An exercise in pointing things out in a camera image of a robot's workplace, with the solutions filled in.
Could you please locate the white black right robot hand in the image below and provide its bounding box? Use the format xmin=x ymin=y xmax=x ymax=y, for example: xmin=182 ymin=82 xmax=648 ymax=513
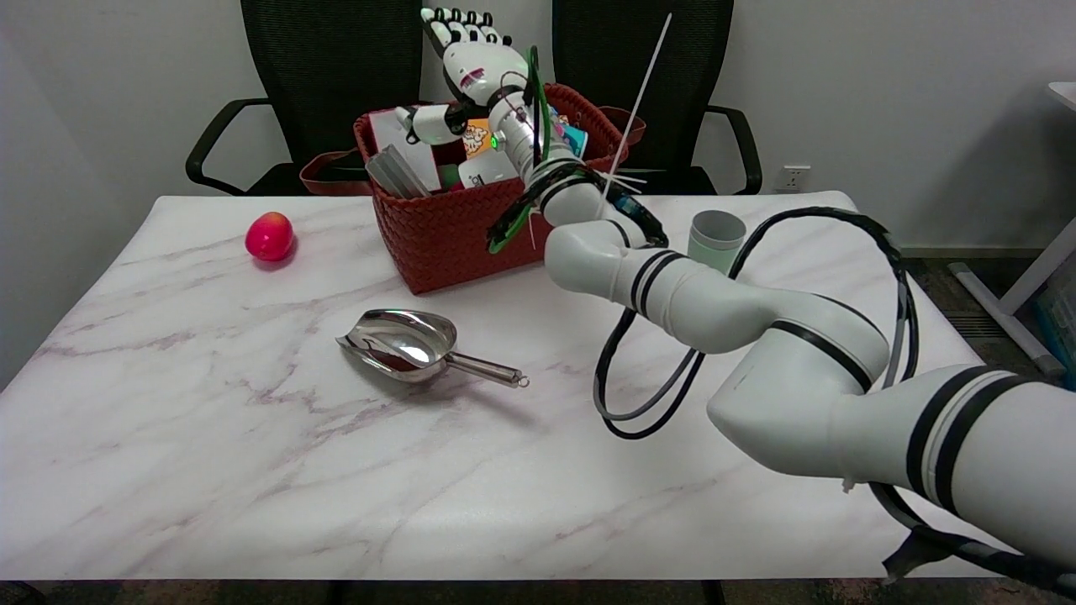
xmin=395 ymin=7 xmax=532 ymax=145

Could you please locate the white paper box pink trim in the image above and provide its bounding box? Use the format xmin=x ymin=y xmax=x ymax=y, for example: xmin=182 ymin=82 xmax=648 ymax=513
xmin=368 ymin=108 xmax=443 ymax=193

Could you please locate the grey flat box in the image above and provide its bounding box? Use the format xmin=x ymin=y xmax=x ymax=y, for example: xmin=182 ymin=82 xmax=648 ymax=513
xmin=365 ymin=145 xmax=430 ymax=199

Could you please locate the red woven basket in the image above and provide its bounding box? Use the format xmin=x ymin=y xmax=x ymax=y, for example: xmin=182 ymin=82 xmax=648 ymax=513
xmin=299 ymin=82 xmax=646 ymax=295

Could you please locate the blue storage bin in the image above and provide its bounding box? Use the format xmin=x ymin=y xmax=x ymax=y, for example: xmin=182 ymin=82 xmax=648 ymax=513
xmin=1036 ymin=277 xmax=1076 ymax=375

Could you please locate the orange snack packet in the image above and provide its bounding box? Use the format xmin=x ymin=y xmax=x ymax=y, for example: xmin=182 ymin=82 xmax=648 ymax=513
xmin=460 ymin=118 xmax=493 ymax=159

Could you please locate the teal can pink lid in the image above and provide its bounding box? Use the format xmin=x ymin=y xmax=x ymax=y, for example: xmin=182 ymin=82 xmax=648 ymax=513
xmin=555 ymin=116 xmax=588 ymax=160

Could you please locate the black mesh office chair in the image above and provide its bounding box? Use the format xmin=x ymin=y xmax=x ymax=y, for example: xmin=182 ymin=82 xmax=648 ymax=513
xmin=552 ymin=0 xmax=763 ymax=196
xmin=186 ymin=0 xmax=424 ymax=197

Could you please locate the white zip tie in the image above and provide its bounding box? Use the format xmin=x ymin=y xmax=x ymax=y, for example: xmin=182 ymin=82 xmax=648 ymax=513
xmin=595 ymin=12 xmax=674 ymax=221

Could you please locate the pale green cup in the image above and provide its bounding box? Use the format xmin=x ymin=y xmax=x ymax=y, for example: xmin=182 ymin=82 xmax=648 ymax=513
xmin=688 ymin=210 xmax=747 ymax=276

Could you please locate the shiny metal scoop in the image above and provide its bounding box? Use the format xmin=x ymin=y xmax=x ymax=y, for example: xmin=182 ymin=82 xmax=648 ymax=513
xmin=335 ymin=308 xmax=530 ymax=390

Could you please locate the green robot cable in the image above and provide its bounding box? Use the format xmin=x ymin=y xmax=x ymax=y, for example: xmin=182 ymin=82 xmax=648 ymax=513
xmin=487 ymin=46 xmax=553 ymax=255

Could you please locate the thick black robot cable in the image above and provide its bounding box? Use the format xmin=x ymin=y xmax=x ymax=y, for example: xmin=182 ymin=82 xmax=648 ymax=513
xmin=593 ymin=207 xmax=1076 ymax=594

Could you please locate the white desk frame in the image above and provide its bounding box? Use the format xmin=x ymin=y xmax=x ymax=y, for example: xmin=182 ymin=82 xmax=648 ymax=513
xmin=950 ymin=82 xmax=1076 ymax=376

